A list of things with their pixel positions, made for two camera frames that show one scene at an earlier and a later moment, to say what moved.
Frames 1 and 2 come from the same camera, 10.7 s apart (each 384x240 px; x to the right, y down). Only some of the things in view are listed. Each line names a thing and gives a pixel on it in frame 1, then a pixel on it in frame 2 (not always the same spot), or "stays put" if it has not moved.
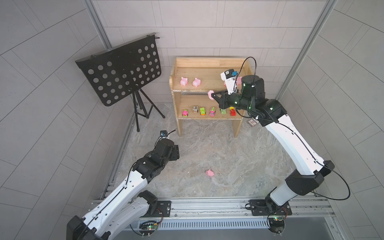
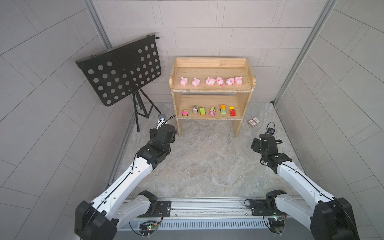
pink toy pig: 239,80 stays put
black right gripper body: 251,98 to 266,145
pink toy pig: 196,82 stays put
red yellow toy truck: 232,111 stays put
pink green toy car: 185,113 stays put
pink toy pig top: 184,81 stays put
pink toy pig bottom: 210,173 to 210,81
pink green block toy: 212,111 stays put
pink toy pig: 209,94 to 220,81
